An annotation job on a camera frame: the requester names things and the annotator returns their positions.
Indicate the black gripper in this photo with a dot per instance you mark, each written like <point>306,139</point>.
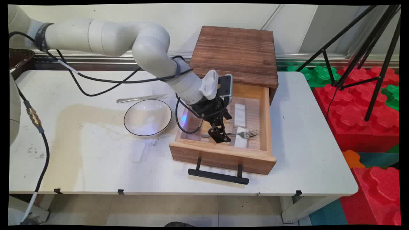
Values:
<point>211,108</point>

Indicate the silver fork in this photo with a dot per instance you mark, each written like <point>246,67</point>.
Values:
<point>243,134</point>

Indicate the silver table knife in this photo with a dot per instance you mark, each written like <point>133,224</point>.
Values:
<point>140,98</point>

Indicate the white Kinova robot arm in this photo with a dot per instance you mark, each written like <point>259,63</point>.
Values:
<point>111,35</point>

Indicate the light wooden drawer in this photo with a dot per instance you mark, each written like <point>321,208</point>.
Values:
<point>255,127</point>

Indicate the white round vented module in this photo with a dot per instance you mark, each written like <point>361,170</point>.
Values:
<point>209,83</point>

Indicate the white plate with black rim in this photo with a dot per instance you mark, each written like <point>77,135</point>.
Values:
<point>147,117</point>

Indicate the dark wooden cabinet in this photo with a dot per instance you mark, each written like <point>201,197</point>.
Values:
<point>236,51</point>

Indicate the black table edge clip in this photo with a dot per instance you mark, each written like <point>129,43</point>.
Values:
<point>57,191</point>
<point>120,191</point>
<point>298,193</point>

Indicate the green foam block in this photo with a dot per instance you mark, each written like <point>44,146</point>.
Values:
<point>316,75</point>
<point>392,95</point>

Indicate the white table leg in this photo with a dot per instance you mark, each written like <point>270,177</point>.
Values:
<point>300,209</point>
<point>38,207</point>

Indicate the large red foam block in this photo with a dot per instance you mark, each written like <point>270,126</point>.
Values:
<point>374,198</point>
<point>351,121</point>

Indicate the orange foam piece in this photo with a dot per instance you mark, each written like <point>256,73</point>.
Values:
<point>352,159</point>

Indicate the teal foam mat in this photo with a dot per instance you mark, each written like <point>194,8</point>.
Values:
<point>329,213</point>

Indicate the teal foam piece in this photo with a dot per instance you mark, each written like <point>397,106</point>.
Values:
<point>380,159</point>

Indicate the black tripod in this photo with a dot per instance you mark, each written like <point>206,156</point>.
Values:
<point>377,41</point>

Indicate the grey black wrist camera box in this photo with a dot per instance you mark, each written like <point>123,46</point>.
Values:
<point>225,88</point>

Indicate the aluminium wall rail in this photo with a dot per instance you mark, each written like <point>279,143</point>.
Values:
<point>303,59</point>

